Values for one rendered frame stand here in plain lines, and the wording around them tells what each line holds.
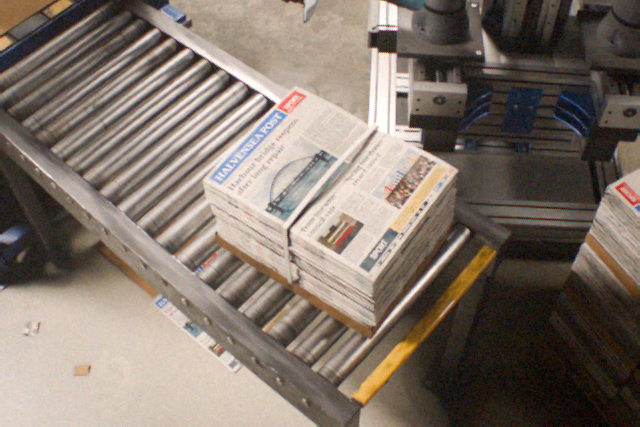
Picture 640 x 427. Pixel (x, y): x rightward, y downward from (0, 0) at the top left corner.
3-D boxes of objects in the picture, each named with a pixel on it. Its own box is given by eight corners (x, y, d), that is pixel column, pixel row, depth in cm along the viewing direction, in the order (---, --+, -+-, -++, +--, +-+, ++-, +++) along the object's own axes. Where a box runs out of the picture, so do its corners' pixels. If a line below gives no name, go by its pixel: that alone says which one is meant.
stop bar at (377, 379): (497, 256, 154) (499, 251, 152) (363, 411, 134) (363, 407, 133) (484, 247, 155) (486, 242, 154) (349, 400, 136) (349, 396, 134)
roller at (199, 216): (314, 136, 181) (313, 122, 177) (167, 265, 160) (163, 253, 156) (298, 126, 183) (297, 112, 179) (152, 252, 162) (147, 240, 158)
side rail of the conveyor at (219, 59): (503, 261, 167) (513, 231, 157) (489, 277, 165) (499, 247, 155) (119, 12, 222) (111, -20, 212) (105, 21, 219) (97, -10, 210)
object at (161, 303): (296, 312, 237) (296, 310, 236) (232, 375, 224) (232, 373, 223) (214, 247, 252) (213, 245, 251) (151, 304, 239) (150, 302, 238)
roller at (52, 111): (169, 43, 202) (166, 30, 198) (31, 146, 181) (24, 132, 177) (157, 36, 204) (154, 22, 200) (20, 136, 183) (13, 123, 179)
